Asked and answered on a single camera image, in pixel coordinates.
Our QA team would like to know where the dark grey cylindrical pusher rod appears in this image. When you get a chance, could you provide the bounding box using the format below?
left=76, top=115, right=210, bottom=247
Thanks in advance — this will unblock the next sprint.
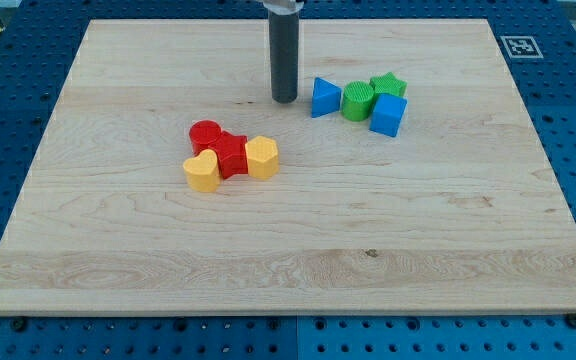
left=268, top=12, right=299, bottom=104

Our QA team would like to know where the white rod mount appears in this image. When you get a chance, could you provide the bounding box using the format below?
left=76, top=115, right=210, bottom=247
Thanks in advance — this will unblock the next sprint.
left=261, top=0, right=304, bottom=14

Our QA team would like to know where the blue triangle block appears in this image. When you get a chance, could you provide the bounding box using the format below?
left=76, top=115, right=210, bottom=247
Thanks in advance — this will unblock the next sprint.
left=311, top=77, right=342, bottom=118

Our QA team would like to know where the green circle block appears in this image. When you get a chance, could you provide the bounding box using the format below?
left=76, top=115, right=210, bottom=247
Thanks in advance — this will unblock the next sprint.
left=341, top=81, right=375, bottom=122

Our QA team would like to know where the red circle block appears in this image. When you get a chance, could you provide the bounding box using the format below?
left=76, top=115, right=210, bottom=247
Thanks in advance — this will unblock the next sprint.
left=189, top=119, right=222, bottom=155

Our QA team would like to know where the green star block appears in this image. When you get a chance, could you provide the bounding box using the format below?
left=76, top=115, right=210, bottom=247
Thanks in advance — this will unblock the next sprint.
left=369, top=72, right=407, bottom=97

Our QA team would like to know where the yellow hexagon block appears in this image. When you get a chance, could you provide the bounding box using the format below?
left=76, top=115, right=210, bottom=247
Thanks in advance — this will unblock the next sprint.
left=245, top=136, right=279, bottom=180

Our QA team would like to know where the red star block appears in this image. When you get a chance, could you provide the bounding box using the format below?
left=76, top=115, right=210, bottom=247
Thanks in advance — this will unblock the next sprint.
left=208, top=131, right=248, bottom=179

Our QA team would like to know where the blue cube block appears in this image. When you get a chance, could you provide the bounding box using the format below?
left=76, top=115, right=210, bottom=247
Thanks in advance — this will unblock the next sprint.
left=369, top=94, right=408, bottom=137

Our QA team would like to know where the yellow heart block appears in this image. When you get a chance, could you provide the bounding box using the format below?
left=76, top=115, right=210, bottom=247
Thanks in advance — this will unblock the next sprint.
left=182, top=149, right=221, bottom=193

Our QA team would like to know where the white fiducial marker tag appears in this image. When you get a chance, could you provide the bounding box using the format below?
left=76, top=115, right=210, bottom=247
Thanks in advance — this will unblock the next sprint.
left=500, top=35, right=543, bottom=59

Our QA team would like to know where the light wooden board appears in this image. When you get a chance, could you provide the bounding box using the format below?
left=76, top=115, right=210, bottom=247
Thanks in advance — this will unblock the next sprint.
left=0, top=19, right=576, bottom=316

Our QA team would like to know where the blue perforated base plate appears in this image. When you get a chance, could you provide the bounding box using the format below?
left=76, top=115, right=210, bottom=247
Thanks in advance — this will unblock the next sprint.
left=0, top=0, right=576, bottom=359

